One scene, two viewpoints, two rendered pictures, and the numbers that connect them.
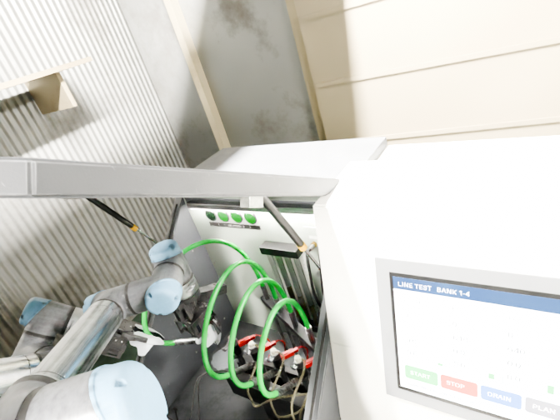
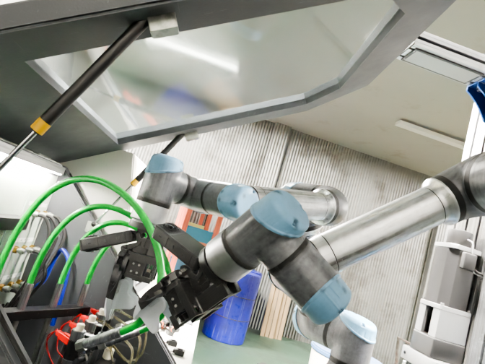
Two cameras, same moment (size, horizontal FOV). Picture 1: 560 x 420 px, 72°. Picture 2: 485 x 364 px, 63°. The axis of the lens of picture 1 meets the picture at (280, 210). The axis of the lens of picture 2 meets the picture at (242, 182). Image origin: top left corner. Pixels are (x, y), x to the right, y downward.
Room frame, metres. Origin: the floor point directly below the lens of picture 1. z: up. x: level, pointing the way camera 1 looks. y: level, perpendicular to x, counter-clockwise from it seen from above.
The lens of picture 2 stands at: (1.30, 1.07, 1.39)
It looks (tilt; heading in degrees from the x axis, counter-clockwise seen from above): 8 degrees up; 228
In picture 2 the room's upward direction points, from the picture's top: 17 degrees clockwise
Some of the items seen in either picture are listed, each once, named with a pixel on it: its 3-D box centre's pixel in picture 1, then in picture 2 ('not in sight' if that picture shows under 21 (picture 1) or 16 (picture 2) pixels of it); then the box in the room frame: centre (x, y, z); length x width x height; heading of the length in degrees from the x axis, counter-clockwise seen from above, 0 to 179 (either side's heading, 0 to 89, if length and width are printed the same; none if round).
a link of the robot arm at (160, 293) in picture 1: (158, 290); (200, 195); (0.75, 0.32, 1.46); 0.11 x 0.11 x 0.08; 89
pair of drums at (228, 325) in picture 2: not in sight; (234, 300); (-3.06, -3.27, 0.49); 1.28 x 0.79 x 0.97; 55
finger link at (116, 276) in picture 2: not in sight; (117, 276); (0.88, 0.31, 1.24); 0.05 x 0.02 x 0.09; 50
